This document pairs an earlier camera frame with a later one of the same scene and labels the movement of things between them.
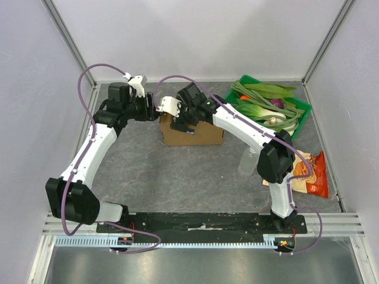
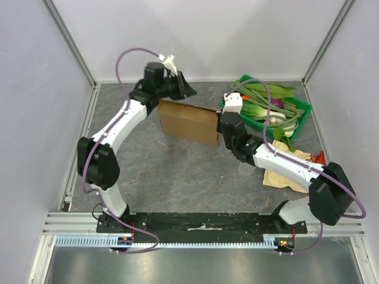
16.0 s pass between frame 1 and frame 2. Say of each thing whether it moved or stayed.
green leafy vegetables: stayed
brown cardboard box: moved
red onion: stayed
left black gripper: moved
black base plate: stayed
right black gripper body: moved
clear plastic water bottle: stayed
